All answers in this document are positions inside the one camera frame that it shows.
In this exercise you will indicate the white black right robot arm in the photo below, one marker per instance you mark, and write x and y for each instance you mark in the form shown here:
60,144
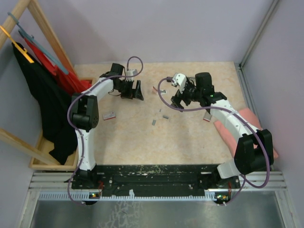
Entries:
254,149

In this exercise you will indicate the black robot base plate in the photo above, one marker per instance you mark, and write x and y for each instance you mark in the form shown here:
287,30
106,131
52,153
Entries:
153,180

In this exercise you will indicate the teal clothes hanger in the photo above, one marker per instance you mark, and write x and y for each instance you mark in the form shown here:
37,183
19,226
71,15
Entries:
35,45

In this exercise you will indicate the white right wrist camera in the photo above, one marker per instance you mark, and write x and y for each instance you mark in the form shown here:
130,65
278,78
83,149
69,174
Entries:
180,80

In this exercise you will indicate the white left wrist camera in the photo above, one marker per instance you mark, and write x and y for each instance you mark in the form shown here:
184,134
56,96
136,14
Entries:
131,72

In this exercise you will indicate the red white staple box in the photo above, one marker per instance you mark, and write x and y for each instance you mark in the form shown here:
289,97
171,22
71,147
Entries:
109,115
207,117

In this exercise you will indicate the yellow clothes hanger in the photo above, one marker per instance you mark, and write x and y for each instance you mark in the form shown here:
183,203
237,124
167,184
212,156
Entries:
23,51

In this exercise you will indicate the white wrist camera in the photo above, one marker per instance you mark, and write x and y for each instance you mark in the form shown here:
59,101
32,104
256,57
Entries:
180,80
131,72

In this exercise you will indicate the aluminium rail frame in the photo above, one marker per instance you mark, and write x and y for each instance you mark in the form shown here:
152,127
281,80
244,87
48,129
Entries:
261,201

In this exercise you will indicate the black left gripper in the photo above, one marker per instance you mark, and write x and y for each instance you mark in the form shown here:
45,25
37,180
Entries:
132,93

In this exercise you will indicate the red hanging garment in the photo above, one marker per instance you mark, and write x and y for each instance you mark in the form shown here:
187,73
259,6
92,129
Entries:
69,83

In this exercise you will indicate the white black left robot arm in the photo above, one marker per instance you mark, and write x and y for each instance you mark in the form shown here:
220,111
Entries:
83,113

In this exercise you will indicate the pink folded cloth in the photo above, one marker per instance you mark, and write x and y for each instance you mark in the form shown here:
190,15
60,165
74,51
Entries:
227,137

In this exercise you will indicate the black hanging garment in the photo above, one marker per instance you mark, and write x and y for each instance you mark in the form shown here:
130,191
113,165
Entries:
54,103

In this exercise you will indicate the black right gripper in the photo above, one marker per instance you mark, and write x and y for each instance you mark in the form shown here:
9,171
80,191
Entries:
176,99

